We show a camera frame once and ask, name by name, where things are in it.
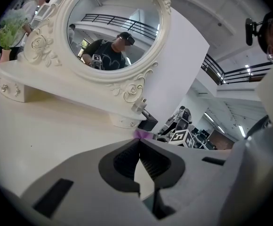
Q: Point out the pink vase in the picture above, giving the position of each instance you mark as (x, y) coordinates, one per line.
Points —
(5, 55)

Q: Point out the oval mirror ornate white frame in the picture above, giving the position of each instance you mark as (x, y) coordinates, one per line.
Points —
(44, 46)

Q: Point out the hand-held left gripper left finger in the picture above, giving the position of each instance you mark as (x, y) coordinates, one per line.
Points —
(84, 185)

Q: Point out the black tissue box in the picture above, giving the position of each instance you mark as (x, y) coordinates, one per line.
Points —
(150, 123)

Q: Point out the white dressing table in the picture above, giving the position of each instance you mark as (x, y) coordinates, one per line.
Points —
(33, 131)

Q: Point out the white artificial flower bouquet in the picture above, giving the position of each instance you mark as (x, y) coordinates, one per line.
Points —
(10, 29)

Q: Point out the black head-worn camera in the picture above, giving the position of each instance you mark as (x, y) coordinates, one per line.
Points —
(250, 32)

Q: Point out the clear glass perfume bottle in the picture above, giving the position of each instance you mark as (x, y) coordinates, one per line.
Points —
(138, 106)

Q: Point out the black office chair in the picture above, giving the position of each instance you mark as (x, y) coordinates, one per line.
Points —
(183, 119)

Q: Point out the purple cloth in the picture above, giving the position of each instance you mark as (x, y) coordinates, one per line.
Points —
(141, 134)

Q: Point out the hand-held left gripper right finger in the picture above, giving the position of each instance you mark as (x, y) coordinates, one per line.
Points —
(193, 185)

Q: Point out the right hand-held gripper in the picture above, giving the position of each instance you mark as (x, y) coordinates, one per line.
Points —
(181, 138)

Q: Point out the black metal railing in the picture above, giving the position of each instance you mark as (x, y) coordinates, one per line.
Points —
(233, 73)

